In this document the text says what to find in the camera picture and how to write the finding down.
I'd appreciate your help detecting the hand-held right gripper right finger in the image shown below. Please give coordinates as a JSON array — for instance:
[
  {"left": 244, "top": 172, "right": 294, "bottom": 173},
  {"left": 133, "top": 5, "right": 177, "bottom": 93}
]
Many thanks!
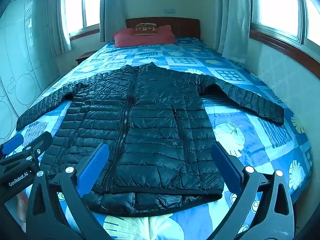
[{"left": 211, "top": 141, "right": 295, "bottom": 240}]

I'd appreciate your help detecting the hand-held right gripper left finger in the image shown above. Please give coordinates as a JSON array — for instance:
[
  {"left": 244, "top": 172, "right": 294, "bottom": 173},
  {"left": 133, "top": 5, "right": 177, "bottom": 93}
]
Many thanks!
[{"left": 25, "top": 142, "right": 115, "bottom": 240}]

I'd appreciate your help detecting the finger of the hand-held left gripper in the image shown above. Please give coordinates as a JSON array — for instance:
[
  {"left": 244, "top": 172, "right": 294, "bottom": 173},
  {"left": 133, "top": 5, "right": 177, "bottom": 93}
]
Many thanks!
[
  {"left": 0, "top": 131, "right": 53, "bottom": 173},
  {"left": 0, "top": 134, "right": 25, "bottom": 155}
]

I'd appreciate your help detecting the black puffer jacket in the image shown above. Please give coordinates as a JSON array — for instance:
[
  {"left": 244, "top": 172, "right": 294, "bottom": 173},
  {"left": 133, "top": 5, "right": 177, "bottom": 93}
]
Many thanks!
[{"left": 16, "top": 62, "right": 285, "bottom": 215}]

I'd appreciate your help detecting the blue patterned bed sheet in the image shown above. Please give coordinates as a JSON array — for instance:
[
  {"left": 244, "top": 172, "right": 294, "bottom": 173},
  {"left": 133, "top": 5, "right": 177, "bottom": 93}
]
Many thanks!
[{"left": 0, "top": 37, "right": 314, "bottom": 240}]

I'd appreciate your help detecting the pale patterned wardrobe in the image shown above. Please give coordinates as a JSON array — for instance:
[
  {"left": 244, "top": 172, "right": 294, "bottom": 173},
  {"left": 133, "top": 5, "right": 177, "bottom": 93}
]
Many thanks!
[{"left": 0, "top": 0, "right": 60, "bottom": 144}]

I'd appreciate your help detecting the dark wooden nightstand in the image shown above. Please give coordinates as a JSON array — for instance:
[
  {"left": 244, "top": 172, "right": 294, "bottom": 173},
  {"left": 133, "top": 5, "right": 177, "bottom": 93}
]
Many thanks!
[{"left": 75, "top": 51, "right": 97, "bottom": 65}]

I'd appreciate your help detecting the white sheer curtain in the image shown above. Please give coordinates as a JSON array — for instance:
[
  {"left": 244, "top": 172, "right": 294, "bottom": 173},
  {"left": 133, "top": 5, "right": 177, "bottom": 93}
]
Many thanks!
[{"left": 56, "top": 0, "right": 72, "bottom": 53}]

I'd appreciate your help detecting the red pillow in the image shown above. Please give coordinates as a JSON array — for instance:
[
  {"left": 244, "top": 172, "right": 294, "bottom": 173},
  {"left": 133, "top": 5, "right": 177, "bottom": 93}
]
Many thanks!
[{"left": 112, "top": 25, "right": 178, "bottom": 48}]

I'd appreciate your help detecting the wooden headboard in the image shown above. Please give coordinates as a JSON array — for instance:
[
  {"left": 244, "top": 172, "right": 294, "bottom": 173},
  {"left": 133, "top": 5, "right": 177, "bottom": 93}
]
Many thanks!
[{"left": 125, "top": 17, "right": 201, "bottom": 39}]

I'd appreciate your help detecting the brown printed cushion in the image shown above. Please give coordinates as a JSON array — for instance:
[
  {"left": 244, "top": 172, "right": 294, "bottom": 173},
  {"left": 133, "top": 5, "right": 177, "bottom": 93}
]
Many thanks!
[{"left": 131, "top": 22, "right": 158, "bottom": 36}]

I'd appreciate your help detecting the window with brown sill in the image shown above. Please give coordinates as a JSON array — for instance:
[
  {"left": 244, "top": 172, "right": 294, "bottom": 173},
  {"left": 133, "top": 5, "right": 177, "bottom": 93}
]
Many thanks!
[{"left": 65, "top": 0, "right": 103, "bottom": 39}]

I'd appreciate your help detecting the grey curtain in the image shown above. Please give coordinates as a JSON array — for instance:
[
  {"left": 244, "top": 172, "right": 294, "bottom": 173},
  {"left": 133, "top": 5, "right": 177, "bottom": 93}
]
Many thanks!
[{"left": 99, "top": 0, "right": 116, "bottom": 43}]

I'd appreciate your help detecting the wide pale curtain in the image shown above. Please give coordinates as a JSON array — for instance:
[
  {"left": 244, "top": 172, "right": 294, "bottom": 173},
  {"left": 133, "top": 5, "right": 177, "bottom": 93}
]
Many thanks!
[{"left": 217, "top": 0, "right": 251, "bottom": 63}]

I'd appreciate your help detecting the large window with wooden sill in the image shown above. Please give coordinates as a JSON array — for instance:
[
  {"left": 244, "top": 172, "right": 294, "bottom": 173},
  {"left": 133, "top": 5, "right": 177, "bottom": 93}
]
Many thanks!
[{"left": 249, "top": 0, "right": 320, "bottom": 73}]

